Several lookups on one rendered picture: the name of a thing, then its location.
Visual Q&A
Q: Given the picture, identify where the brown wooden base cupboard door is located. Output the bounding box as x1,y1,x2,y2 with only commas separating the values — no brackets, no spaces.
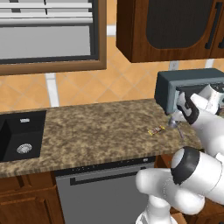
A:
0,186,66,224

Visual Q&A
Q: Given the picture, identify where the grey microwave oven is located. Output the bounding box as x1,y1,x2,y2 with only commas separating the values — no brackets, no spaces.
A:
154,67,224,116

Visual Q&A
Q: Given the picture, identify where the grey metal ladle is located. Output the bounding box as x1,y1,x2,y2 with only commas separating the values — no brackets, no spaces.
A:
168,115,186,140

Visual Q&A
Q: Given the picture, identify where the short black cupboard handle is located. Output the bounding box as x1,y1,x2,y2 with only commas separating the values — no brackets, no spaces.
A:
218,27,224,50

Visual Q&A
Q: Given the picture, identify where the black sink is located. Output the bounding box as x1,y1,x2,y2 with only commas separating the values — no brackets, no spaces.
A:
0,109,47,163

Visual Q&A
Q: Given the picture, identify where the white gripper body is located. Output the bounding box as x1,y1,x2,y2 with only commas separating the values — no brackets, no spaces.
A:
173,91,193,123

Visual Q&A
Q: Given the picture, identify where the black dishwasher handle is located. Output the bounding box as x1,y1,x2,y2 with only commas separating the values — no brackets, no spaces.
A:
69,166,147,186

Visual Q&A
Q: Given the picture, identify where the yellow wrapped candy bar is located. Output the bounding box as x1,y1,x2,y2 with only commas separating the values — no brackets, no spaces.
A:
147,124,166,137

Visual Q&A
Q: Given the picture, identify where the wooden framed window with blinds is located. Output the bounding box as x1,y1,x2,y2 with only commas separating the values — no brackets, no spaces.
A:
0,0,108,76

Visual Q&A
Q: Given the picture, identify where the dark wooden wall cupboard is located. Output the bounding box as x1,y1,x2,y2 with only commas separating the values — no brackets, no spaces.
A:
115,0,224,64

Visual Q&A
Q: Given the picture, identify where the wall cupboard door dark panel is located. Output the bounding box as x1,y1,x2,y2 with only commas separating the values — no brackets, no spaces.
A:
129,0,219,63

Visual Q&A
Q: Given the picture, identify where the grey dishwasher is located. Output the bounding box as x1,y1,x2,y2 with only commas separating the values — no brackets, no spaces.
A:
54,156,158,224

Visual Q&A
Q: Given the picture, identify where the long black cupboard handle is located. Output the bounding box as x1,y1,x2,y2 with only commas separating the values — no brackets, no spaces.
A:
204,2,223,50

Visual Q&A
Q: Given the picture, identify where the brown wooden drawer front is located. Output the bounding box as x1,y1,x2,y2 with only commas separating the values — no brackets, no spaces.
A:
0,171,57,194

